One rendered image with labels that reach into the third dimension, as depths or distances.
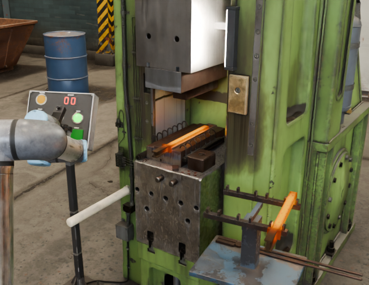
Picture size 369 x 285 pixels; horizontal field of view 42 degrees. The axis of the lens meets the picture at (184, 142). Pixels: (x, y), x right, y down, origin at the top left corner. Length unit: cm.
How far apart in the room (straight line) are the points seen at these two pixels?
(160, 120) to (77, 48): 436
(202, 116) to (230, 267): 101
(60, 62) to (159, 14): 469
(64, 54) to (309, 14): 477
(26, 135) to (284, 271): 112
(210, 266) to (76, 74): 514
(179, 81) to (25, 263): 174
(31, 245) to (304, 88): 210
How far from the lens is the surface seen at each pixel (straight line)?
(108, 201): 258
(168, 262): 247
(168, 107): 253
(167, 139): 238
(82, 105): 243
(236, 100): 213
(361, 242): 362
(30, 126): 138
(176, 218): 230
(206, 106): 265
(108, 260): 324
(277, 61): 205
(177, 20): 208
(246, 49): 209
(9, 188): 141
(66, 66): 675
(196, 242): 229
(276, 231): 166
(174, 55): 211
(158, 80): 219
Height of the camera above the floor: 181
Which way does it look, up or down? 21 degrees down
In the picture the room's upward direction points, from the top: straight up
